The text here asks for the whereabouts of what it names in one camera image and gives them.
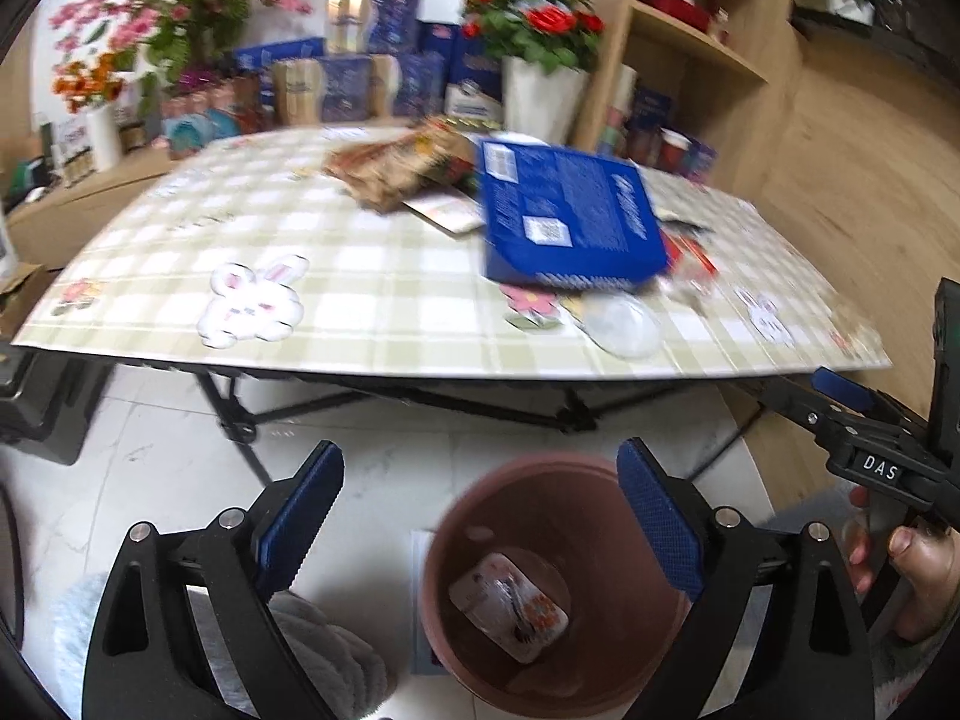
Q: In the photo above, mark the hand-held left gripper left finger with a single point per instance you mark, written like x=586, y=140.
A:
x=300, y=532

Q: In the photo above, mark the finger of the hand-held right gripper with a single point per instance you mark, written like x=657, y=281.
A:
x=802, y=412
x=840, y=384

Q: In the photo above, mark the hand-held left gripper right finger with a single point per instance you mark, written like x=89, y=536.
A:
x=660, y=525

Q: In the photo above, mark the brown plastic bin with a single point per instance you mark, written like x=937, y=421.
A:
x=480, y=510

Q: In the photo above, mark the red snack packet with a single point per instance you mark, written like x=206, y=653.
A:
x=690, y=259

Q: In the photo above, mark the clear plastic packaging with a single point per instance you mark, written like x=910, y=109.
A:
x=622, y=326

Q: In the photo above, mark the person's right forearm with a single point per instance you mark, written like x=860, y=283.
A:
x=915, y=675

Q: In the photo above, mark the person's right hand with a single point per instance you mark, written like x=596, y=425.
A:
x=926, y=585

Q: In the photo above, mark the grey fluffy slipper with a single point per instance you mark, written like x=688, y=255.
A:
x=330, y=652

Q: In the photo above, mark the white paper sheet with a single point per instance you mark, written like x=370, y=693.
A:
x=420, y=600

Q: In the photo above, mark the white snack packet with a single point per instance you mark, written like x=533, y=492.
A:
x=502, y=604

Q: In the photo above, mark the small blue box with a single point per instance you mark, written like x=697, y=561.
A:
x=702, y=161

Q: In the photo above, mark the green checked tablecloth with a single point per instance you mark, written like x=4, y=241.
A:
x=375, y=262

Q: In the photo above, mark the black case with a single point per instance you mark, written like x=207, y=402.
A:
x=45, y=405

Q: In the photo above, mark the red paper cup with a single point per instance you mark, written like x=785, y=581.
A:
x=673, y=151

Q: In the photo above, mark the blue flat box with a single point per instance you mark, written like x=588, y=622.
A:
x=570, y=202

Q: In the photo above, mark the wooden shelf unit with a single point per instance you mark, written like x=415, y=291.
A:
x=720, y=90

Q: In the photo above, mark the black device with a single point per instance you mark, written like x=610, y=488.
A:
x=885, y=45

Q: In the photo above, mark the stack of paper cups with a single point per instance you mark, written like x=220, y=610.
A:
x=621, y=109

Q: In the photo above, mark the cardboard box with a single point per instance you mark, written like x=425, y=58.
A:
x=22, y=300

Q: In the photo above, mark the brown snack packet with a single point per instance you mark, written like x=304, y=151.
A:
x=382, y=165

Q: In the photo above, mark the small figurine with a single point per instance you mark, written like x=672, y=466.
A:
x=720, y=26

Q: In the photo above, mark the low wooden cabinet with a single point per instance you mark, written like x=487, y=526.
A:
x=75, y=202

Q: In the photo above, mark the red rose plant white pot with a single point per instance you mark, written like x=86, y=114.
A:
x=544, y=97

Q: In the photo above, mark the red basket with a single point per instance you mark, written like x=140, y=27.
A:
x=679, y=4

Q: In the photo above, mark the row of brown teal boxes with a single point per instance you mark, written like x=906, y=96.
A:
x=210, y=120

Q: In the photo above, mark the row of small brown bottles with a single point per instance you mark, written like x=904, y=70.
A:
x=71, y=154

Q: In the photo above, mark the white vase with orange flowers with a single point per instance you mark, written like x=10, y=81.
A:
x=105, y=135

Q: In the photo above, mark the gold tray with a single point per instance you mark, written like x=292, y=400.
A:
x=465, y=121

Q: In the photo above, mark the stack of blue gift boxes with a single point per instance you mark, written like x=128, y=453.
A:
x=352, y=82

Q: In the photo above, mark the black folding table frame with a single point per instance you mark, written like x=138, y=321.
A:
x=420, y=394

